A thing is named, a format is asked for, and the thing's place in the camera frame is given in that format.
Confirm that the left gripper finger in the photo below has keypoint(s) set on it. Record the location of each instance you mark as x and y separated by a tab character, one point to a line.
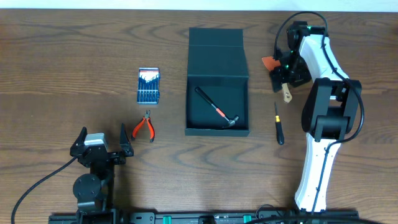
79	143
124	140

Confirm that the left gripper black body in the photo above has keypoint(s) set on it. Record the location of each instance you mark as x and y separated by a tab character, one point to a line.
112	156

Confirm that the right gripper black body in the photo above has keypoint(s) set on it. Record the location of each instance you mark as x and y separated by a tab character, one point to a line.
293	71

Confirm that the orange blade wooden scraper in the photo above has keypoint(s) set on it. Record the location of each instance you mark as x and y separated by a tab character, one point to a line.
271	64

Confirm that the black yellow screwdriver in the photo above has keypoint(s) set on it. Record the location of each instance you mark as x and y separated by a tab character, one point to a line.
278	127

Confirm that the black handled claw hammer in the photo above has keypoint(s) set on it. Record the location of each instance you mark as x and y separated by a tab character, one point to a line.
230	122

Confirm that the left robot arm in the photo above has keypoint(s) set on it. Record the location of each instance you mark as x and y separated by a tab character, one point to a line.
94	191

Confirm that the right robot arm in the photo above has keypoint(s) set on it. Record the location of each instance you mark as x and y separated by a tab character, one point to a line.
329	111

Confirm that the dark green open box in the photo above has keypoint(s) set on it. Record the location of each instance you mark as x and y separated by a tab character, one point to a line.
217	64

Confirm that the blue screwdriver set case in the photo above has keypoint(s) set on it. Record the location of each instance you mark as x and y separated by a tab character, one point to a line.
148	86

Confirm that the orange handled pliers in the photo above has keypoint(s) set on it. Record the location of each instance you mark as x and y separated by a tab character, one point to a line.
145	120

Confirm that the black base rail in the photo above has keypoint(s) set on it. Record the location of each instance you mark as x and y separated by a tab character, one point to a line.
175	218

